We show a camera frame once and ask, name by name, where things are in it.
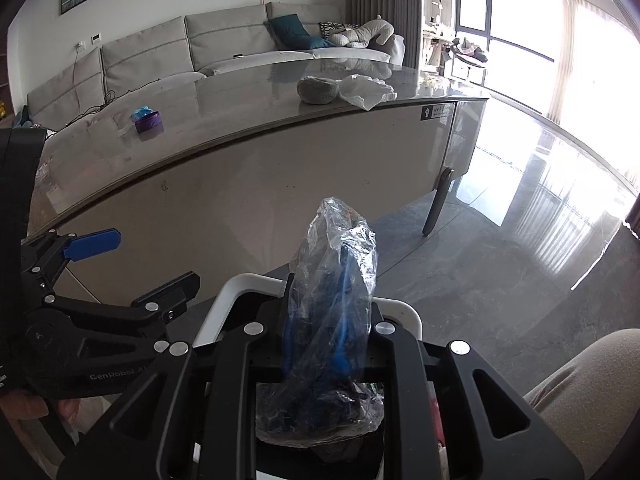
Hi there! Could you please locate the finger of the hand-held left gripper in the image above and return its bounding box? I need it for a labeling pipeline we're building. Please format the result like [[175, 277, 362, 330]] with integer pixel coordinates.
[[44, 271, 202, 334], [21, 228, 122, 295]]

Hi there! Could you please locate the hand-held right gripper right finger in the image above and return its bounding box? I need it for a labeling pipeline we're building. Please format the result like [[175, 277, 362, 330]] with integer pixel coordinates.
[[367, 309, 586, 480]]

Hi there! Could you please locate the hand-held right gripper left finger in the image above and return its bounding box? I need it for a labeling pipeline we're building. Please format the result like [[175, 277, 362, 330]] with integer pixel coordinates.
[[56, 274, 296, 480]]

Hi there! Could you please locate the white trash bin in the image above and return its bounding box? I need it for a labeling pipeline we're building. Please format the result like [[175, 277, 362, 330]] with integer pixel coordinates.
[[192, 272, 425, 361]]

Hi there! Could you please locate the clear plastic bag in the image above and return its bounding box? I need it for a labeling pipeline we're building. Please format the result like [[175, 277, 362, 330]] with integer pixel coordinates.
[[255, 195, 387, 450]]

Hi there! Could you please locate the person's left hand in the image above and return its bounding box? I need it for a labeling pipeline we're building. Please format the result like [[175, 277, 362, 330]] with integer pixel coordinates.
[[0, 389, 83, 443]]

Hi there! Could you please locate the purple round container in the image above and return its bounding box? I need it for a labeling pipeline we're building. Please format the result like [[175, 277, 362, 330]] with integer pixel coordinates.
[[134, 111, 165, 134]]

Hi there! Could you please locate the grey coffee table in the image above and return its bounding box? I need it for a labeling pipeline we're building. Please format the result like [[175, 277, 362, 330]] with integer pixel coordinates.
[[25, 57, 493, 311]]

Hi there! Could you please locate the person's leg in beige trousers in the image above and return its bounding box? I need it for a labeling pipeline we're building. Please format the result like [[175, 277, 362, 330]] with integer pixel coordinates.
[[522, 327, 640, 480]]

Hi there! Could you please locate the grey fabric sofa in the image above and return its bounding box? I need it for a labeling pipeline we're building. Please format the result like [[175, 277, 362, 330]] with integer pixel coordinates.
[[20, 1, 406, 136]]

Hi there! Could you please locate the grey stone-like lump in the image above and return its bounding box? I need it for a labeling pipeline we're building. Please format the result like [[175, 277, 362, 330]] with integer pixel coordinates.
[[297, 76, 341, 105]]

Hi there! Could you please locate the white mesh pouch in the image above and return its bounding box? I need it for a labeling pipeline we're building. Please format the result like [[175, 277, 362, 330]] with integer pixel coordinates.
[[336, 74, 398, 111]]

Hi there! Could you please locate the teal pillow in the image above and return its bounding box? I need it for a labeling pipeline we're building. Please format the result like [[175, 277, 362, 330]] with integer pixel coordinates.
[[269, 14, 328, 51]]

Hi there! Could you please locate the black and white floral pillow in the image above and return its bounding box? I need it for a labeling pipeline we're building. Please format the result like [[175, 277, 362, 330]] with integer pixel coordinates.
[[319, 21, 361, 38]]

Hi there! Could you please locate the grey plush toy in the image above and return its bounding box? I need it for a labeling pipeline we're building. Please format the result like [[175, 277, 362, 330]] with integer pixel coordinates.
[[327, 14, 396, 51]]

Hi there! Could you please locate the white sheer curtain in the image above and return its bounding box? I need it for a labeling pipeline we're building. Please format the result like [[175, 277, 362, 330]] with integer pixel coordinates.
[[542, 0, 640, 161]]

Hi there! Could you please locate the dark framed window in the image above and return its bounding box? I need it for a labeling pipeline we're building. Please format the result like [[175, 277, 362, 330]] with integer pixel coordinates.
[[452, 0, 561, 61]]

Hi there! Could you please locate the black cable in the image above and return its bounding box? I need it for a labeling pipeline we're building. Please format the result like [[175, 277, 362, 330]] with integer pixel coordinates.
[[65, 47, 131, 128]]

